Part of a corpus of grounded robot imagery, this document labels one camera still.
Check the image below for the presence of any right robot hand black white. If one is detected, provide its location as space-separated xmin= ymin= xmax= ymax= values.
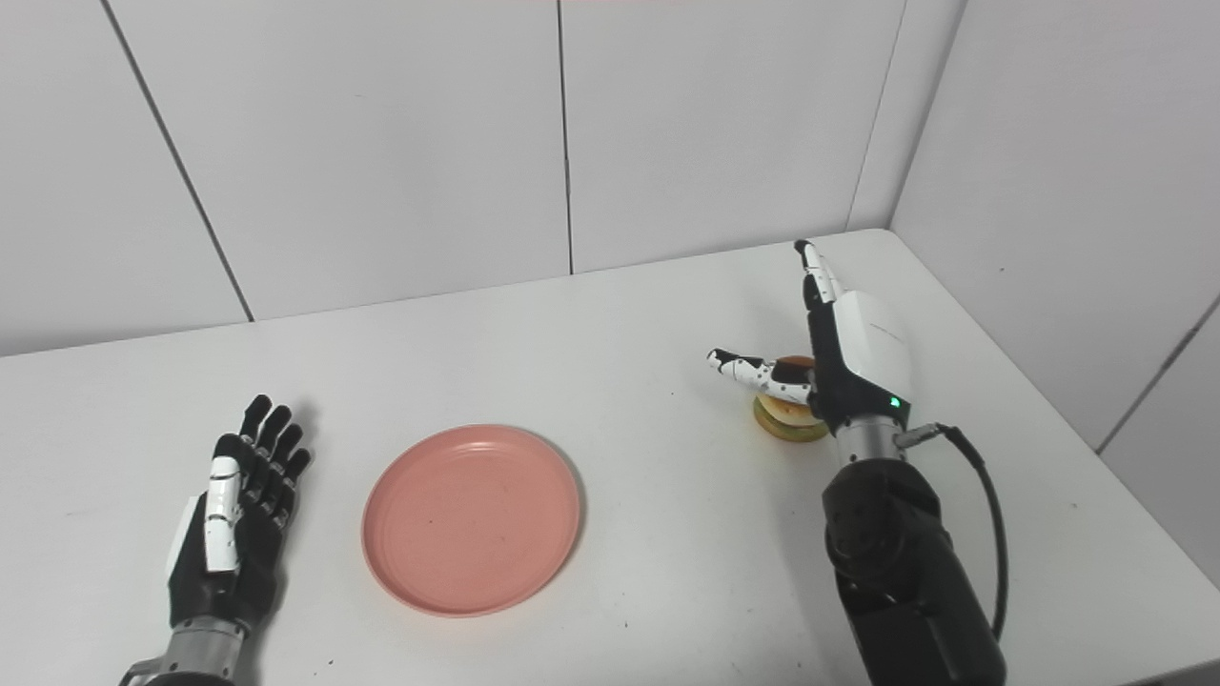
xmin=706 ymin=239 xmax=913 ymax=434

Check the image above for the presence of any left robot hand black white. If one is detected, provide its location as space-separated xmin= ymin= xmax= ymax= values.
xmin=166 ymin=394 xmax=313 ymax=634

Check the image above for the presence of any toy hamburger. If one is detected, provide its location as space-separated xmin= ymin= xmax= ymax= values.
xmin=752 ymin=355 xmax=830 ymax=444

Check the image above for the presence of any pink round plate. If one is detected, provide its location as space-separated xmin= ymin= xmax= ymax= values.
xmin=361 ymin=424 xmax=583 ymax=618

